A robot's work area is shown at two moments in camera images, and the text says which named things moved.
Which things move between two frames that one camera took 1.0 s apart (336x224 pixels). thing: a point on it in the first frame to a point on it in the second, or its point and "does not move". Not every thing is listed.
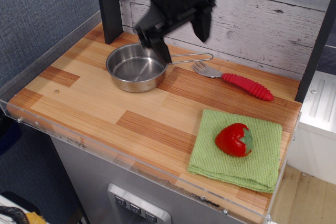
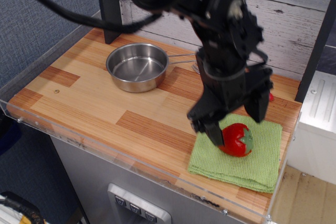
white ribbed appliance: [314, 151] does not move
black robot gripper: [170, 5] to [230, 78]
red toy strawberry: [235, 139] does not move
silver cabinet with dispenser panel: [108, 192] does not move
